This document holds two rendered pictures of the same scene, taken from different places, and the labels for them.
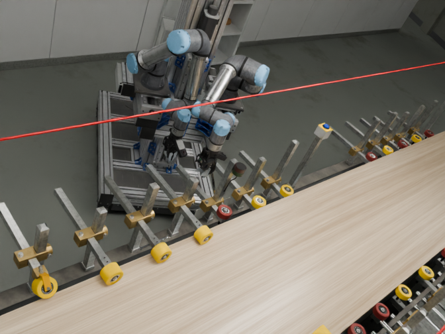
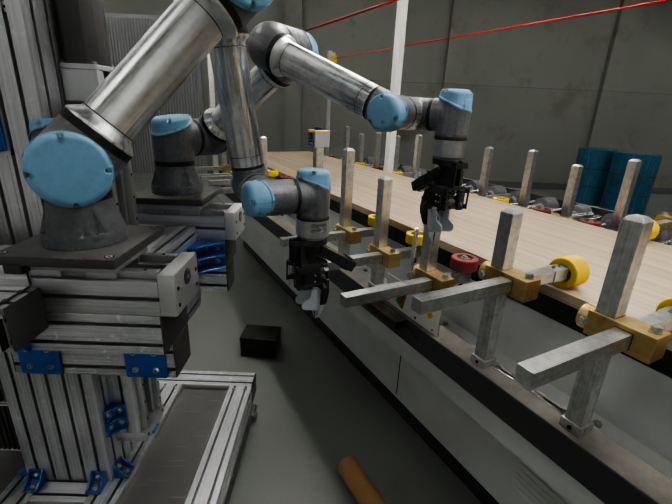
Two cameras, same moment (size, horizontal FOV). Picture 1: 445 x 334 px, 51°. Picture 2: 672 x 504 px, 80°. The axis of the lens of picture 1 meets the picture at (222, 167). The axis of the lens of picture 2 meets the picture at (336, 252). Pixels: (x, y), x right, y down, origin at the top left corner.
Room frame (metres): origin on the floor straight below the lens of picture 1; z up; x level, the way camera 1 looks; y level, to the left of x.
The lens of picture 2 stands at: (1.66, 1.07, 1.31)
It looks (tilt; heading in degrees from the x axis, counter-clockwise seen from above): 20 degrees down; 297
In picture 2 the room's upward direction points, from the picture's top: 3 degrees clockwise
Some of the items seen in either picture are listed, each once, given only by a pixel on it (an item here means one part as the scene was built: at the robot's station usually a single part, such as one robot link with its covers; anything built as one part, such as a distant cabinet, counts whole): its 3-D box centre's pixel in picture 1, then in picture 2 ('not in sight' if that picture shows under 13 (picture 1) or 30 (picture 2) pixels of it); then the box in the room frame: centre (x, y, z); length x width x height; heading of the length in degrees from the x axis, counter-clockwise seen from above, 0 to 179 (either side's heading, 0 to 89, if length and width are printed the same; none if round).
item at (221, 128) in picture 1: (220, 132); (452, 115); (1.88, 0.08, 1.31); 0.09 x 0.08 x 0.11; 177
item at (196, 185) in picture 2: (228, 91); (176, 175); (2.69, 0.17, 1.09); 0.15 x 0.15 x 0.10
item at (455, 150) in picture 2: (214, 144); (449, 150); (1.87, 0.08, 1.23); 0.08 x 0.08 x 0.05
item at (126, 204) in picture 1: (132, 213); (618, 338); (1.49, 0.29, 0.95); 0.50 x 0.04 x 0.04; 56
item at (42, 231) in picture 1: (37, 264); not in sight; (1.09, 0.52, 0.87); 0.03 x 0.03 x 0.48; 56
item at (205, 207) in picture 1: (212, 203); (432, 279); (1.90, -0.03, 0.84); 0.13 x 0.06 x 0.05; 146
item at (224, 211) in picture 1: (222, 216); (462, 273); (1.82, -0.11, 0.85); 0.08 x 0.08 x 0.11
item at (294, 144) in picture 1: (279, 170); (345, 210); (2.33, -0.33, 0.93); 0.03 x 0.03 x 0.48; 56
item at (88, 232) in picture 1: (91, 234); not in sight; (1.28, 0.39, 0.94); 0.13 x 0.06 x 0.05; 146
